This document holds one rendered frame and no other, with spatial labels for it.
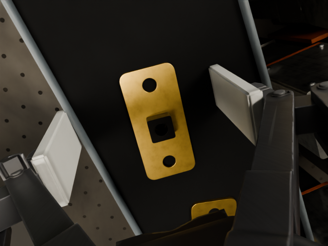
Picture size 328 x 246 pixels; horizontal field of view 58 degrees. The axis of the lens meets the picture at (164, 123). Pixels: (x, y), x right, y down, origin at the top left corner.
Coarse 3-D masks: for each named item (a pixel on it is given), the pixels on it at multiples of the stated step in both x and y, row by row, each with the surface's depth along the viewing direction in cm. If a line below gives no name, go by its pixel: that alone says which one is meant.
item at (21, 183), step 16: (0, 160) 13; (16, 160) 13; (16, 176) 13; (32, 176) 13; (16, 192) 12; (32, 192) 11; (48, 192) 11; (32, 208) 10; (48, 208) 10; (32, 224) 10; (48, 224) 9; (64, 224) 9; (32, 240) 9; (48, 240) 9; (64, 240) 8; (80, 240) 7
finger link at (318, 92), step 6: (318, 84) 13; (324, 84) 13; (312, 90) 13; (318, 90) 13; (324, 90) 13; (312, 96) 13; (318, 96) 12; (324, 96) 12; (318, 102) 12; (324, 102) 12; (324, 108) 12; (324, 132) 13; (318, 138) 13; (324, 138) 13; (324, 144) 13; (324, 150) 13
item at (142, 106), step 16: (160, 64) 20; (128, 80) 20; (160, 80) 20; (176, 80) 20; (128, 96) 20; (144, 96) 20; (160, 96) 20; (176, 96) 21; (128, 112) 20; (144, 112) 21; (160, 112) 21; (176, 112) 21; (144, 128) 21; (176, 128) 21; (144, 144) 21; (160, 144) 22; (176, 144) 22; (144, 160) 22; (160, 160) 22; (176, 160) 22; (192, 160) 22; (160, 176) 23
